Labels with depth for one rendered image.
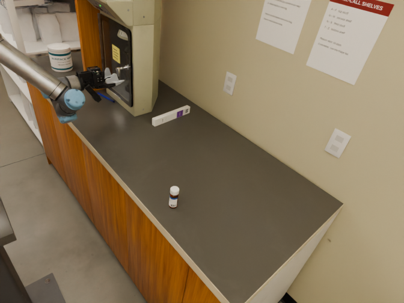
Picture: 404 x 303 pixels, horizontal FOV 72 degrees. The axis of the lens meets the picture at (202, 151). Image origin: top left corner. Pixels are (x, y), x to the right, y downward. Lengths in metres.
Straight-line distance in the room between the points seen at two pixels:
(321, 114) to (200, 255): 0.76
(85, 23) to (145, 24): 0.40
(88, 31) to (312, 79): 1.16
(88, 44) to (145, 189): 0.92
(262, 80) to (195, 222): 0.75
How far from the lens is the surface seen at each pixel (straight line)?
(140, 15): 1.41
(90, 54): 1.77
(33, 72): 1.22
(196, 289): 1.14
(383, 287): 1.59
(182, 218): 1.07
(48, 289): 2.04
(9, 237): 1.12
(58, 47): 2.09
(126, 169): 1.24
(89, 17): 1.72
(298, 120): 1.36
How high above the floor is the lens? 1.77
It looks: 37 degrees down
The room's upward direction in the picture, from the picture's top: 10 degrees clockwise
